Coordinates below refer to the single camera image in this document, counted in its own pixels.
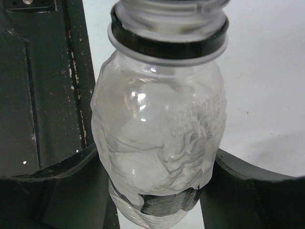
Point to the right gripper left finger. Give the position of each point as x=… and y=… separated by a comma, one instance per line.
x=72, y=194

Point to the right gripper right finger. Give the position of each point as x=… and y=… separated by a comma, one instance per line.
x=243, y=196

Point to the short clear bottle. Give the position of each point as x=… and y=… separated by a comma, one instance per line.
x=159, y=106

